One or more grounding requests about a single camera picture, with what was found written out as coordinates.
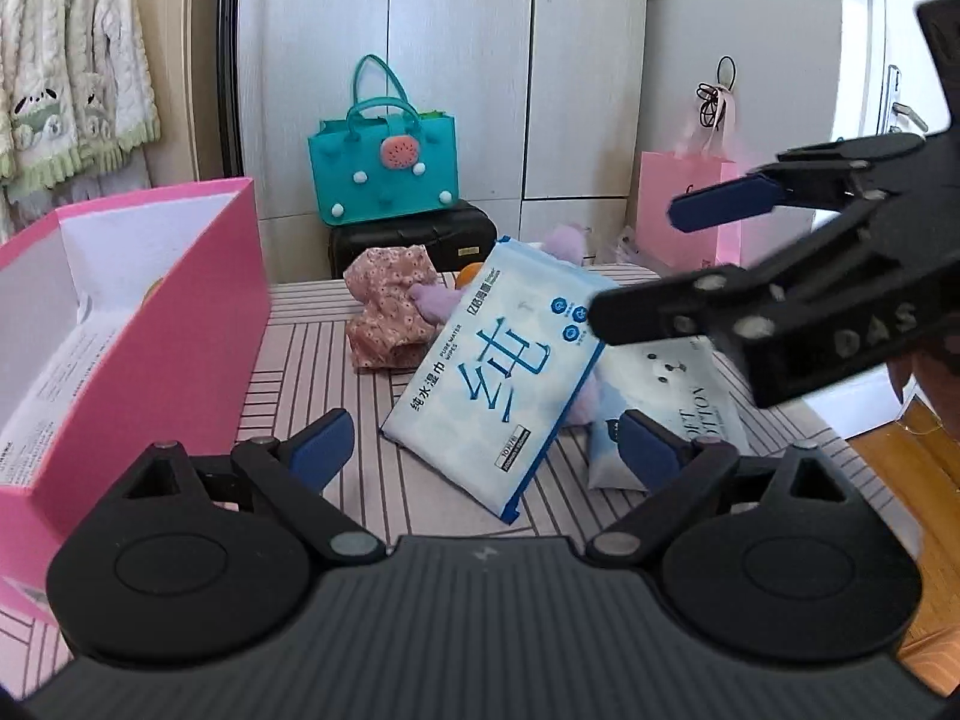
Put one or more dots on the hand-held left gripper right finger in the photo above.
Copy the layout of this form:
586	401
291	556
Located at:
649	450

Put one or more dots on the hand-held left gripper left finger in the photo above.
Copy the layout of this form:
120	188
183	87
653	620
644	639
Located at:
322	444

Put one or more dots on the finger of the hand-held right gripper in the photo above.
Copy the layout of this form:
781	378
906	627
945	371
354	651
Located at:
720	202
652	311

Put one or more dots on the bear print tissue pack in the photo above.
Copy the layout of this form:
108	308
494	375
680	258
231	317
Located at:
675	386

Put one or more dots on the floral pink cloth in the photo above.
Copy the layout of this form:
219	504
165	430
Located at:
382	292

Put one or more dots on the blue wet wipes pack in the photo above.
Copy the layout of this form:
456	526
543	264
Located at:
487	390

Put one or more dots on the pink cardboard box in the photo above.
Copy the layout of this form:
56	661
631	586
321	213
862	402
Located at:
150	390

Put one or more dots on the orange ball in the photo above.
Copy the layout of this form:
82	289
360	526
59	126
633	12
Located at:
469	274

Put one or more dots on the person's right hand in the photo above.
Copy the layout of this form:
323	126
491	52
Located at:
937	371

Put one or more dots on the pink paper gift bag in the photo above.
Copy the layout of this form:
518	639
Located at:
656	187

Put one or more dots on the clear plastic bag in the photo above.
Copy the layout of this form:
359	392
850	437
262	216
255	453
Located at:
630	247

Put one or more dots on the striped pink tablecloth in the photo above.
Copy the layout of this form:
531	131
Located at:
315	360

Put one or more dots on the purple plush toy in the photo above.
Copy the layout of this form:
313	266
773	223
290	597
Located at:
435	301

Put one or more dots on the black suitcase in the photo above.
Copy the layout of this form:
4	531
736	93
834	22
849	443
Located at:
435	240

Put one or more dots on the teal felt handbag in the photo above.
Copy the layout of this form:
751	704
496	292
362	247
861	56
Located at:
375	180

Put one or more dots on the white wardrobe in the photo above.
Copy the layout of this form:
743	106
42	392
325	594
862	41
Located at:
465	52

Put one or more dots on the cream panda fleece robe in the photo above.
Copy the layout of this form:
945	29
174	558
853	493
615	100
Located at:
112	52

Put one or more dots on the hanging cream knit sweaters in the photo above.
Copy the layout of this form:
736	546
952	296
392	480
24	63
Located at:
37	52

